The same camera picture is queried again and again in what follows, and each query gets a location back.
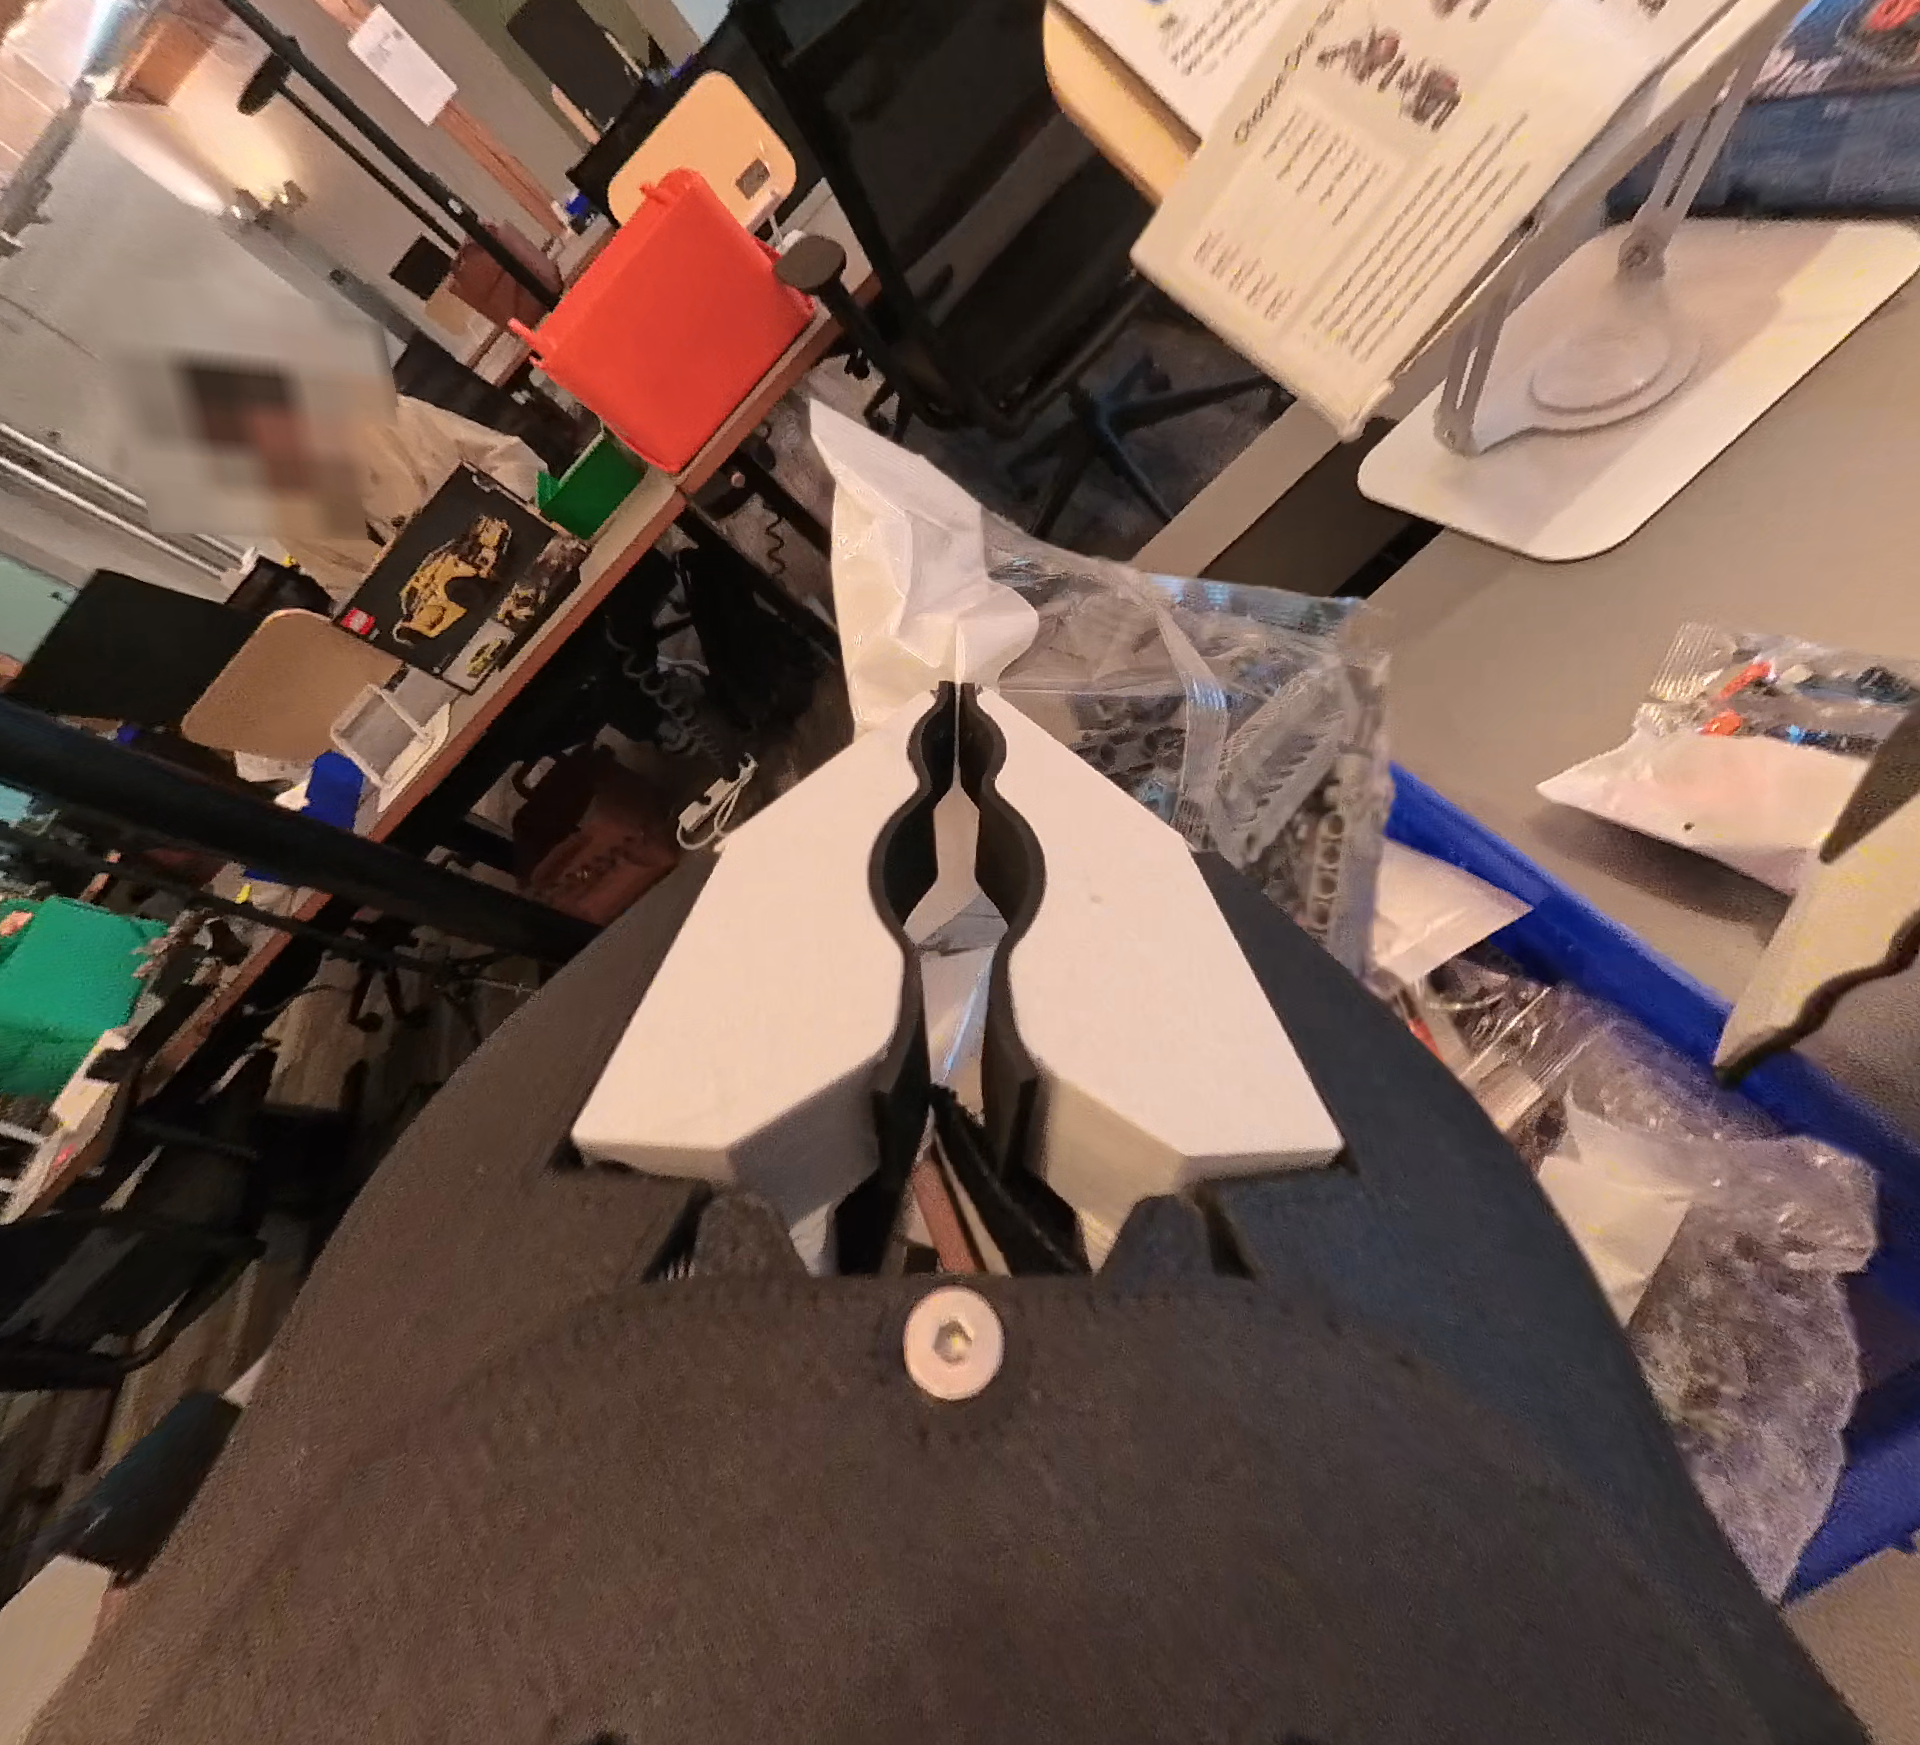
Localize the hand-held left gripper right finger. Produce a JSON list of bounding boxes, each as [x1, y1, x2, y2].
[[955, 684, 1346, 1197]]

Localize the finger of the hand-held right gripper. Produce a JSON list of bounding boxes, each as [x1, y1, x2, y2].
[[1711, 707, 1920, 1084]]

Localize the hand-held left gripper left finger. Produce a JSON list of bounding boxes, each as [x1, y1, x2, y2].
[[572, 684, 965, 1188]]

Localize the clear bag of orange parts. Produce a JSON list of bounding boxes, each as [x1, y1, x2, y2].
[[1532, 621, 1920, 897]]

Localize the blue plastic bin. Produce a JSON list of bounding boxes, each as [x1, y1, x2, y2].
[[1374, 758, 1920, 1608]]

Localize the clear bag of grey beams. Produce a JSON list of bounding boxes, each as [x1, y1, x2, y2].
[[806, 399, 1394, 1027]]

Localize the crinkled clear plastic bag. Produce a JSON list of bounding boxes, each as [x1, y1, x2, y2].
[[1405, 954, 1889, 1608]]

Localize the black toy set box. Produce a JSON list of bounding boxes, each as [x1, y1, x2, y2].
[[338, 461, 589, 698]]

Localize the small green bin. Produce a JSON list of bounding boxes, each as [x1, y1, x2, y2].
[[536, 429, 646, 542]]

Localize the black metal bar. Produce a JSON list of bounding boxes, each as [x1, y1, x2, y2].
[[0, 698, 603, 961]]

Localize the white book stand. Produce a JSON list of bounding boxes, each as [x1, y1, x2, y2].
[[1353, 36, 1920, 565]]

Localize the tan chair back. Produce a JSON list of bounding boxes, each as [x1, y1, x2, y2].
[[177, 604, 405, 758], [603, 70, 802, 237]]

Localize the orange plastic bin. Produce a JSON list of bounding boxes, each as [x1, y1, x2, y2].
[[507, 165, 821, 474]]

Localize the large green bin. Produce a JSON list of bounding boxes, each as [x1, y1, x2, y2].
[[0, 896, 168, 1100]]

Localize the black office chair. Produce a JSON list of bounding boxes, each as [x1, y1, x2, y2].
[[732, 0, 1299, 538]]

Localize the open instruction booklet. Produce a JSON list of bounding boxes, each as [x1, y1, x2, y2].
[[792, 0, 1920, 439]]

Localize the blue robot kit box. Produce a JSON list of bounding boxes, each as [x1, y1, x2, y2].
[[1711, 0, 1920, 231]]

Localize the black light stand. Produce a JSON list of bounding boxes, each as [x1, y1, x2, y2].
[[82, 0, 559, 295]]

